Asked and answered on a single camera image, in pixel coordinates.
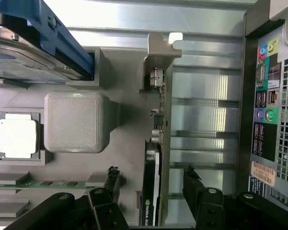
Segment grey printed parts rack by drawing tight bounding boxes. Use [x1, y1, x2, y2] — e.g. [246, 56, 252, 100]
[0, 46, 168, 230]

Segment green RAM stick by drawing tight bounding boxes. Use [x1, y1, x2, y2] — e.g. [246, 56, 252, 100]
[14, 179, 90, 189]

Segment hard disk in blue caddy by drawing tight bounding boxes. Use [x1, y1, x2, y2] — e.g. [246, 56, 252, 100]
[0, 0, 96, 81]

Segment silver CPU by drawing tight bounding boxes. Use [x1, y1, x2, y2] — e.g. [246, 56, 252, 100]
[0, 113, 41, 159]

